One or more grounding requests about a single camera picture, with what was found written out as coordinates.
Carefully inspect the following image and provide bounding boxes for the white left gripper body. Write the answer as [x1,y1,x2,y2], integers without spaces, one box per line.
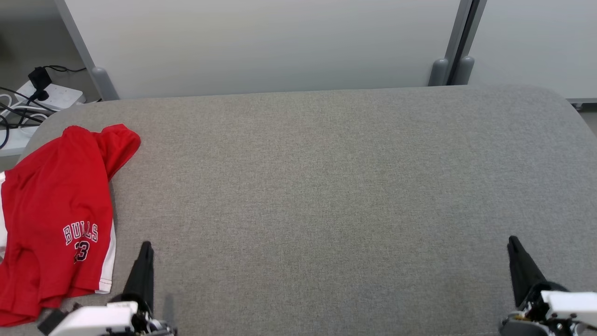
[49,294,176,336]

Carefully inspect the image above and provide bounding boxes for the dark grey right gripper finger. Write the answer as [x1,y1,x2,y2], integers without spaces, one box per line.
[507,236,548,308]

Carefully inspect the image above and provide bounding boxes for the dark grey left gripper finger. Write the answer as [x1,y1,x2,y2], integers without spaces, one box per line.
[122,241,155,311]

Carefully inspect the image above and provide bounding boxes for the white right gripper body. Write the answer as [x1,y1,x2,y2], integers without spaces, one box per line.
[500,281,597,336]

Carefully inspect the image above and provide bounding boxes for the red shorts with white stripe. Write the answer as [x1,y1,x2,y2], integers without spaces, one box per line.
[0,125,116,327]

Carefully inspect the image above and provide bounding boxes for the grey partition base bar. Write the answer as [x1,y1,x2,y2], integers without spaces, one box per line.
[564,97,597,111]

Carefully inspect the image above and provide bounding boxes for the long white power strip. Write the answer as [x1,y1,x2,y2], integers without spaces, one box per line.
[0,126,41,157]

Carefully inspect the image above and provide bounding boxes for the white power strip with adapter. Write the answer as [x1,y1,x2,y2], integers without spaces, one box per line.
[14,80,86,112]

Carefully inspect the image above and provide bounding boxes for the black power adapter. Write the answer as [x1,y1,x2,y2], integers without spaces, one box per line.
[28,67,53,101]

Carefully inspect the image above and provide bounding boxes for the wide white partition panel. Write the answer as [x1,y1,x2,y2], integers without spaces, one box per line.
[63,0,462,101]

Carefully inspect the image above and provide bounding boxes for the grey partition post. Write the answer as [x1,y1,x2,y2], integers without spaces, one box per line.
[428,0,472,86]
[452,0,488,86]
[55,0,119,101]

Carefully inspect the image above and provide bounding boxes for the black floor cable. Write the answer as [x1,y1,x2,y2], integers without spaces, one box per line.
[0,86,47,150]

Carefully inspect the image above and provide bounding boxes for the white floor cable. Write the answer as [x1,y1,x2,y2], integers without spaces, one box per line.
[0,93,49,123]

